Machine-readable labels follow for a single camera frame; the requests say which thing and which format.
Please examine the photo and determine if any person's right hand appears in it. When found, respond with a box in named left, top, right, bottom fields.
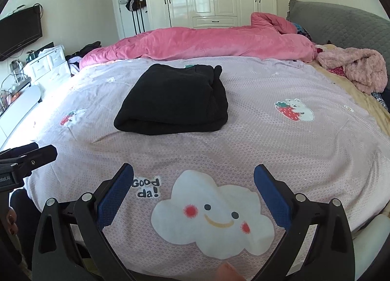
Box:
left=215, top=261, right=246, bottom=281

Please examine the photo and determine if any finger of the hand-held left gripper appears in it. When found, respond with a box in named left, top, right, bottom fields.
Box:
left=0, top=142, right=39, bottom=157
left=0, top=144, right=58, bottom=178

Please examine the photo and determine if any black sweater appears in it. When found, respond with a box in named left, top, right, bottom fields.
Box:
left=114, top=63, right=229, bottom=136

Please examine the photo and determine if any pink fluffy garment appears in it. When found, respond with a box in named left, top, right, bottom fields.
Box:
left=316, top=47, right=388, bottom=95

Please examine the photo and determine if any black television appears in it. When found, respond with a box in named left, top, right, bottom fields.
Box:
left=0, top=5, right=42, bottom=62

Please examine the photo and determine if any printed lilac bed sheet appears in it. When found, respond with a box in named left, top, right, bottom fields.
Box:
left=0, top=55, right=390, bottom=275

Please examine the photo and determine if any white rounded board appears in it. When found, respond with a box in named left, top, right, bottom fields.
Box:
left=0, top=85, right=41, bottom=150

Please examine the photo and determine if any pile of dark clothes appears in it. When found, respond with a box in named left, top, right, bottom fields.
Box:
left=67, top=41, right=102, bottom=76

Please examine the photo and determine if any colourful patterned cloth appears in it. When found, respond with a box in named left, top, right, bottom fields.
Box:
left=294, top=23, right=313, bottom=40

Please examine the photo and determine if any beige blanket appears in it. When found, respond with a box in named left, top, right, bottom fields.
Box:
left=311, top=45, right=390, bottom=138

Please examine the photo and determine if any dark patterned cloth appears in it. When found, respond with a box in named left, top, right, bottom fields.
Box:
left=370, top=91, right=390, bottom=108

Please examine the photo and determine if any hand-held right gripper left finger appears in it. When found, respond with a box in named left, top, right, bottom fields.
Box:
left=32, top=163, right=137, bottom=281

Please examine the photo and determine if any person's left hand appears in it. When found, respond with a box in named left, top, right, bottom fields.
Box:
left=6, top=206, right=19, bottom=236

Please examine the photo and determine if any pink duvet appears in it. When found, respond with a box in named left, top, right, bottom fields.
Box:
left=78, top=12, right=317, bottom=68

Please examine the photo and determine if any white door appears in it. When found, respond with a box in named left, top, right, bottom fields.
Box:
left=110, top=0, right=151, bottom=39

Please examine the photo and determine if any cluttered side desk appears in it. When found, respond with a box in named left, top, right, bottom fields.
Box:
left=0, top=58, right=32, bottom=117

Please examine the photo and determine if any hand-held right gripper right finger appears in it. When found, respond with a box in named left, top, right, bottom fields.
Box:
left=253, top=163, right=355, bottom=281

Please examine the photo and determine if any grey quilted headboard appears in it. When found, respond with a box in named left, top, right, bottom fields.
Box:
left=286, top=0, right=390, bottom=92

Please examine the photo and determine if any white drawer chest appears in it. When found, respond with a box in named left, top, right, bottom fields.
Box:
left=24, top=45, right=72, bottom=86

